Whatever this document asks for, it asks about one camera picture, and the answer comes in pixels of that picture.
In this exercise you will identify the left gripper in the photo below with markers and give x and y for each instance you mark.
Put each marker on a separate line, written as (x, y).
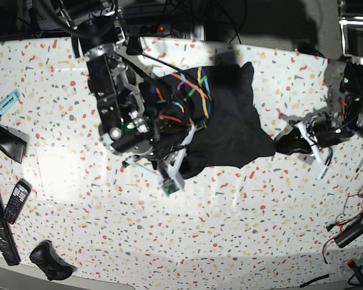
(320, 131)

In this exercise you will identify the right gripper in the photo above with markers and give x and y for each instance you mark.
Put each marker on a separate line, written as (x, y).
(166, 132)

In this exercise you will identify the black T-shirt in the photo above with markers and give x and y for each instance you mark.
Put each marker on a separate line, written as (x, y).
(229, 131)

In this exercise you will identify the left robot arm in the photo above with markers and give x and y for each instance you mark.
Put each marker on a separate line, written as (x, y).
(347, 96)

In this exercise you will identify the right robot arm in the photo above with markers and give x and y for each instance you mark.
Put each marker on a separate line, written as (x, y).
(135, 109)

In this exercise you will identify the grey power strip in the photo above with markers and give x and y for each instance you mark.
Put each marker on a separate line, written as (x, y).
(148, 30)

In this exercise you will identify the black handheld device left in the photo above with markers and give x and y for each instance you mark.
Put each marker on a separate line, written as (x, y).
(12, 146)

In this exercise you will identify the turquoise Stabilo Boss highlighter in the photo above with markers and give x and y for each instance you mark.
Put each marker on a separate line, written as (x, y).
(8, 102)

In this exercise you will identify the red black clamp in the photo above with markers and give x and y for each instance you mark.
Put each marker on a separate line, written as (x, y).
(357, 274)

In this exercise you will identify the black game controller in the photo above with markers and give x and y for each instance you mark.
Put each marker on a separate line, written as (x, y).
(47, 260)

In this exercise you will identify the long black bar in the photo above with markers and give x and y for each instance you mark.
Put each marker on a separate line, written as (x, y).
(7, 245)

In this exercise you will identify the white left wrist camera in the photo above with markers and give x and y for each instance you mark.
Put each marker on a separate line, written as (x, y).
(319, 170)

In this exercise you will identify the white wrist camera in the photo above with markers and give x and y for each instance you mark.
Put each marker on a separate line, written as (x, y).
(171, 183)
(319, 170)

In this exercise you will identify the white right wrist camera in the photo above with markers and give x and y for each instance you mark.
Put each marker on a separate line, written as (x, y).
(171, 183)

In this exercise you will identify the grey camera stand base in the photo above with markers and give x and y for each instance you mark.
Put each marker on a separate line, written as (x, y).
(134, 46)

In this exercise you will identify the black cylinder with wires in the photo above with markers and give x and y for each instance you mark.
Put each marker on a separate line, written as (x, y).
(352, 232)

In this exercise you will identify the black cable strip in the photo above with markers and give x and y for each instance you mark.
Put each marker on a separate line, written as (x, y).
(314, 280)

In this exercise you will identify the black cordless phone handset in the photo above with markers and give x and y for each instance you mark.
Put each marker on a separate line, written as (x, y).
(17, 200)

